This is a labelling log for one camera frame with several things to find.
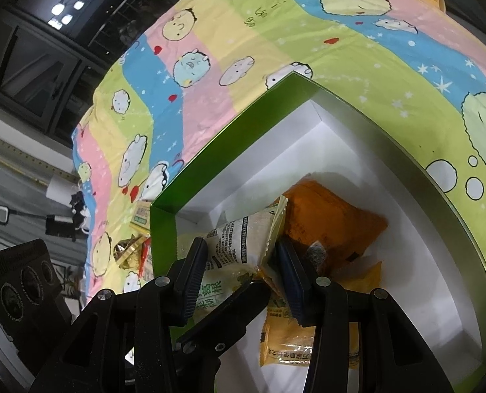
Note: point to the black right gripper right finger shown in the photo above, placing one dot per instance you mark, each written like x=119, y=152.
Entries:
x=393, y=356

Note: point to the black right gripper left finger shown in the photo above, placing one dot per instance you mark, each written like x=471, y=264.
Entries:
x=139, y=354

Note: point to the red white candy packet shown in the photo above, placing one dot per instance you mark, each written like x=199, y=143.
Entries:
x=145, y=270

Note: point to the yellow green snack packet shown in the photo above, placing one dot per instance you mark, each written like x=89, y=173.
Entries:
x=218, y=285

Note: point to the gold biscuit bar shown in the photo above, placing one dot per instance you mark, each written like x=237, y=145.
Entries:
x=128, y=253

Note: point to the yellow orange snack packet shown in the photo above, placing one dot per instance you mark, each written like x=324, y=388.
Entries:
x=283, y=341

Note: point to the white green snack packet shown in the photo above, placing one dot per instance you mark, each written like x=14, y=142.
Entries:
x=243, y=237

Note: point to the orange snack bag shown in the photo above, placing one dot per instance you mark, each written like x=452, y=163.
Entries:
x=316, y=214

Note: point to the colourful cartoon bed sheet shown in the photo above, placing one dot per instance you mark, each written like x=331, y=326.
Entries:
x=405, y=64

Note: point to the black camera box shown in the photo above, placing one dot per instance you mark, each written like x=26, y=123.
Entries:
x=33, y=314

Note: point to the black window frame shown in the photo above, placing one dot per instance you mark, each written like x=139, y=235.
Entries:
x=54, y=53

